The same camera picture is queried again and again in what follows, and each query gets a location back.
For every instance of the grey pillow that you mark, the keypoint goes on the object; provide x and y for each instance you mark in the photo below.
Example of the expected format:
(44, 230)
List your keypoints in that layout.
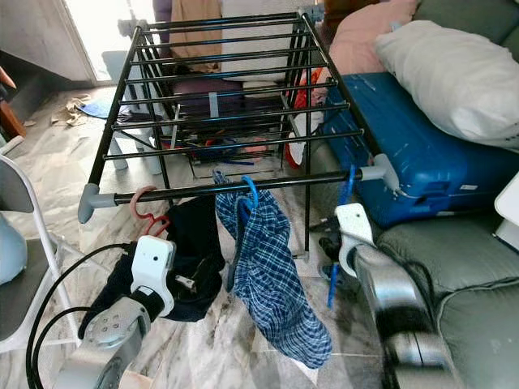
(454, 81)

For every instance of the blue plastic hanger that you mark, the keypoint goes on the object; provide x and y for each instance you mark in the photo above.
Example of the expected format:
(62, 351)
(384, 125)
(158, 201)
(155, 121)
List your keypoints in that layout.
(331, 284)
(253, 188)

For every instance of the blue floor mat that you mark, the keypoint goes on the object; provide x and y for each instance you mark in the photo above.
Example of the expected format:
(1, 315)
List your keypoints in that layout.
(101, 109)

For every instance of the pale pink cushion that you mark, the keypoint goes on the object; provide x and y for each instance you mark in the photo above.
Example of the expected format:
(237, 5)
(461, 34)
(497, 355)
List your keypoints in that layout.
(365, 36)

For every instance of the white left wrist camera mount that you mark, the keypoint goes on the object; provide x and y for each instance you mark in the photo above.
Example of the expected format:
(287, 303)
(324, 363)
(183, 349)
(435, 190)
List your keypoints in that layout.
(152, 263)

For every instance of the beige scraps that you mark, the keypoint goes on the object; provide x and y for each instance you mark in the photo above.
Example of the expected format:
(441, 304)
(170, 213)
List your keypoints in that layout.
(71, 112)

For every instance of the blue hard suitcase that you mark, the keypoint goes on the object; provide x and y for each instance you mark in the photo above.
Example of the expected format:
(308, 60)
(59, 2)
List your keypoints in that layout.
(430, 154)

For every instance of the navy garment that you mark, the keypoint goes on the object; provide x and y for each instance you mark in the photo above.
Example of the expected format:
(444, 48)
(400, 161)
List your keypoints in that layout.
(199, 235)

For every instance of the black metal drying rack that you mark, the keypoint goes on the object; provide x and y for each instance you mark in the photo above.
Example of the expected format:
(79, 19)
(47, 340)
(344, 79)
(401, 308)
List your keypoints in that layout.
(292, 181)

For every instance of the blue plaid garment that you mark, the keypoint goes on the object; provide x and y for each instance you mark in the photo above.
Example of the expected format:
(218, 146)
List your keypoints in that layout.
(276, 275)

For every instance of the pink plastic hanger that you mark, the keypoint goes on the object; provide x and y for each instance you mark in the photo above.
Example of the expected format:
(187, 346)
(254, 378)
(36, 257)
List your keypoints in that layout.
(135, 207)

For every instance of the tan hanging cloth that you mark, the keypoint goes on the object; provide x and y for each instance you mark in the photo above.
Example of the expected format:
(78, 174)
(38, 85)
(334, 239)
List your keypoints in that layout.
(195, 24)

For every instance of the pale blue chair cushion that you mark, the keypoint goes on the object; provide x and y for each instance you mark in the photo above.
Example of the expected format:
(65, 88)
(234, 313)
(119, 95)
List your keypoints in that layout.
(10, 251)

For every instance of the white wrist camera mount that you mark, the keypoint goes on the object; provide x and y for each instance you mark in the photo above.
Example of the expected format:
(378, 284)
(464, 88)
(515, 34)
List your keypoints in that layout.
(353, 227)
(152, 263)

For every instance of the brown wooden furniture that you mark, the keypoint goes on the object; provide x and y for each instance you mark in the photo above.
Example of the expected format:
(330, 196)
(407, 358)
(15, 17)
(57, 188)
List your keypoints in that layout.
(10, 105)

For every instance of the white folding chair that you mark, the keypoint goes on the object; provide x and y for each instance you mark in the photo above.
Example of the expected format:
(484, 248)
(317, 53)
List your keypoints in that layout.
(16, 300)

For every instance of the grey-green leather sofa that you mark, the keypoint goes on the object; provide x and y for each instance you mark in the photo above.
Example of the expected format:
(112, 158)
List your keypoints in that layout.
(478, 267)

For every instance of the purple box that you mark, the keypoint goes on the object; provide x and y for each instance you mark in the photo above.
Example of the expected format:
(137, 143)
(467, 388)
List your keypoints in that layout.
(203, 89)

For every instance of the white hanging cloth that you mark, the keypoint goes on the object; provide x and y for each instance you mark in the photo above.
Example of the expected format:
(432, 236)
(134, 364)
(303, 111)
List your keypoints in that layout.
(259, 49)

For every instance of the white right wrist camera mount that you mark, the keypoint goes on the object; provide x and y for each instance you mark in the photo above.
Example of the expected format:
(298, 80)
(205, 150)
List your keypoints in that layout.
(353, 227)

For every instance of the red and white bag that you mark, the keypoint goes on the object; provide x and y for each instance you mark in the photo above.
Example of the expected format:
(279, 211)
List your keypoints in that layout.
(300, 150)

